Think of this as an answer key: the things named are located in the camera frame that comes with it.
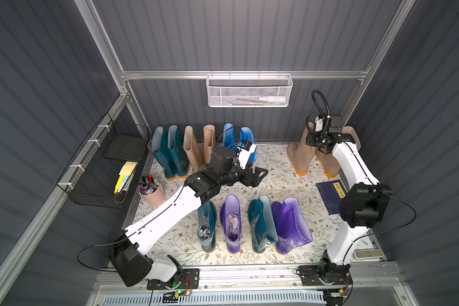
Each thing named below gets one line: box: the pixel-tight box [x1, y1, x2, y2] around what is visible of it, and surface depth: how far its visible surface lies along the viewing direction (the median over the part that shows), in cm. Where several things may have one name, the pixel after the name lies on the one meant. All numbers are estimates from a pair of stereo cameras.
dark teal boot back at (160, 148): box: [151, 126, 176, 182], surface depth 90 cm
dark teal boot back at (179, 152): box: [167, 124, 190, 179], surface depth 89 cm
